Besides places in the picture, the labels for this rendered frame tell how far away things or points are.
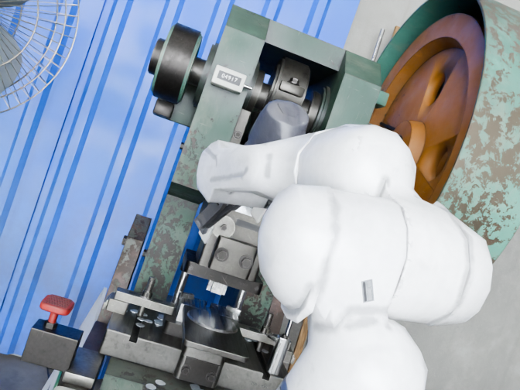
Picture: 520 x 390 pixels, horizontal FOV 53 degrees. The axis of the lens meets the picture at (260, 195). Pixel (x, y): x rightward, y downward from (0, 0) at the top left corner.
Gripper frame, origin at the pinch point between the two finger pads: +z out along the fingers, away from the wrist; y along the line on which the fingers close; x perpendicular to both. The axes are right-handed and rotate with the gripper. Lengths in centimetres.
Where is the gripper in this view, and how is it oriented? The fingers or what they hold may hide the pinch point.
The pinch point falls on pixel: (230, 224)
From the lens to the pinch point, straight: 115.8
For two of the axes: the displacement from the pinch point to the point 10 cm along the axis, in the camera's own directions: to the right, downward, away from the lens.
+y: -8.2, 2.9, -5.0
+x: 5.0, 8.0, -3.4
